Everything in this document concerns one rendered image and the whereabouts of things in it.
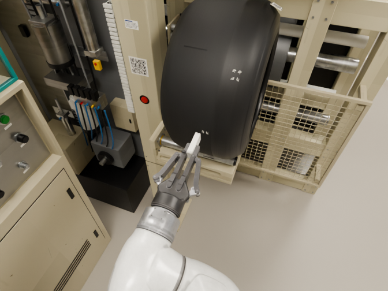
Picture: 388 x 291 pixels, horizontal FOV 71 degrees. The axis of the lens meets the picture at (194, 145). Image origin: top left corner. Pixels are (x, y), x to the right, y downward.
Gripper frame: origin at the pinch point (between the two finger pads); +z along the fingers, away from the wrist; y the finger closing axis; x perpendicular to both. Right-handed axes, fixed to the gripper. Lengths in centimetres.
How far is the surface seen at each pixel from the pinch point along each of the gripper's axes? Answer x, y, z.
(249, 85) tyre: -7.2, -9.8, 19.5
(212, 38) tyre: -14.9, 3.6, 26.2
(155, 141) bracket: 32.4, 25.1, 16.1
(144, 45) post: -2.8, 30.6, 32.0
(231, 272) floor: 124, -21, -7
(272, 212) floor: 131, -38, 43
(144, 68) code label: 6.7, 31.7, 30.5
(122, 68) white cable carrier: 10, 43, 31
